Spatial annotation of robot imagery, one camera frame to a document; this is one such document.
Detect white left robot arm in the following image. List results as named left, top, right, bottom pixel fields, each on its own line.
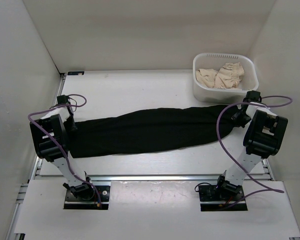
left=27, top=93, right=101, bottom=204

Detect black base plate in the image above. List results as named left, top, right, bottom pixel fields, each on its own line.
left=194, top=182, right=248, bottom=212
left=63, top=185, right=111, bottom=210

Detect black trousers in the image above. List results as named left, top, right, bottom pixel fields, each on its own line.
left=69, top=105, right=239, bottom=158

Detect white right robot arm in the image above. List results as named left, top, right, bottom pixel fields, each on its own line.
left=214, top=90, right=288, bottom=200

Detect white plastic basket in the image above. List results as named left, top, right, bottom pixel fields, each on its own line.
left=192, top=53, right=259, bottom=103

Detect aluminium table edge rail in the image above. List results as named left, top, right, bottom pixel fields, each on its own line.
left=26, top=173, right=271, bottom=183

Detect blue label sticker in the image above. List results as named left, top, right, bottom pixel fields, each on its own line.
left=67, top=71, right=85, bottom=76

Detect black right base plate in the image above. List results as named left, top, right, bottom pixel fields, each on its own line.
left=194, top=182, right=248, bottom=212

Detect white front cover board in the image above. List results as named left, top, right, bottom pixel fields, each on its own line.
left=14, top=180, right=300, bottom=240

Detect beige cloth in basket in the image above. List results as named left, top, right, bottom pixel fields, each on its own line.
left=195, top=62, right=245, bottom=89

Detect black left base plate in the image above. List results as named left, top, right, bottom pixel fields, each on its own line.
left=63, top=185, right=111, bottom=210

